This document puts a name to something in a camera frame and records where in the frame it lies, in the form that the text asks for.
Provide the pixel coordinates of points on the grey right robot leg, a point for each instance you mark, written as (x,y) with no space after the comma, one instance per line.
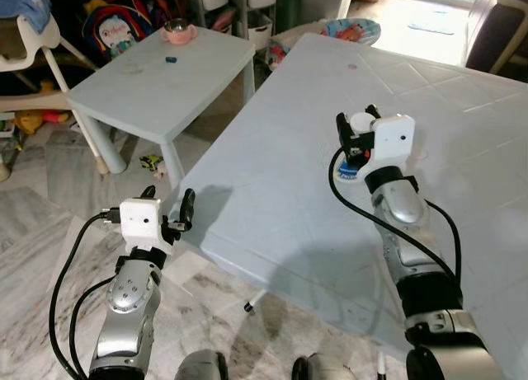
(326,368)

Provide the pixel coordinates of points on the dark purple armchair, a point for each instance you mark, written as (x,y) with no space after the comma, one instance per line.
(495,30)

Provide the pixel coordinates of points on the yellow plush toy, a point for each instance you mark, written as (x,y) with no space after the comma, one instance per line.
(37,120)

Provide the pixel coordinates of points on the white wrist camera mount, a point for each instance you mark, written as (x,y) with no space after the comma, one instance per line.
(139,222)
(392,141)

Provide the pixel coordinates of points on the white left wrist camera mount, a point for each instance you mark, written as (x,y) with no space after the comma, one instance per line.
(139,222)

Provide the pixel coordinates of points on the colourful children's backpack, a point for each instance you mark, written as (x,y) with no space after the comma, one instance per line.
(120,30)

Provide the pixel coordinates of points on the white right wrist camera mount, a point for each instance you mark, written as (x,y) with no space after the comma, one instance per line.
(392,141)

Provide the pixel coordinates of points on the pink bowl with metal cup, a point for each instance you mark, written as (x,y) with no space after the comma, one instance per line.
(178,32)

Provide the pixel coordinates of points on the white high chair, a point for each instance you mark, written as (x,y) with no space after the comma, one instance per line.
(33,54)

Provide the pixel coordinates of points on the green cylinder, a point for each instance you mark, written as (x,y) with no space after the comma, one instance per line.
(289,5)

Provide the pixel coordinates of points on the blue denim cloth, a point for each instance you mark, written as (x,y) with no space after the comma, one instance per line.
(23,5)

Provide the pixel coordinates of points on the large white plastic table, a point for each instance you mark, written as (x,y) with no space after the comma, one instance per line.
(289,190)

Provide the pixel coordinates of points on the small white plastic table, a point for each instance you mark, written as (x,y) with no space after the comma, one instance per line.
(165,87)

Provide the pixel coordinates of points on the small blue object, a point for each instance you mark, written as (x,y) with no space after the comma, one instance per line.
(171,60)

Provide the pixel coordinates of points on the blue patterned plate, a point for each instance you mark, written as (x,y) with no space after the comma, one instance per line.
(351,32)

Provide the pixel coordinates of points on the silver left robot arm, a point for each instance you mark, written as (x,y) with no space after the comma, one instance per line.
(130,302)

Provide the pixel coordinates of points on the small green black toy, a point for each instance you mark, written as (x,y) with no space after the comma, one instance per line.
(152,162)

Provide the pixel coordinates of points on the white storage shelf unit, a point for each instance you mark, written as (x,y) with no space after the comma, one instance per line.
(239,9)

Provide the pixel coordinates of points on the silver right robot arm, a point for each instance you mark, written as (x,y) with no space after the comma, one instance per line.
(417,232)

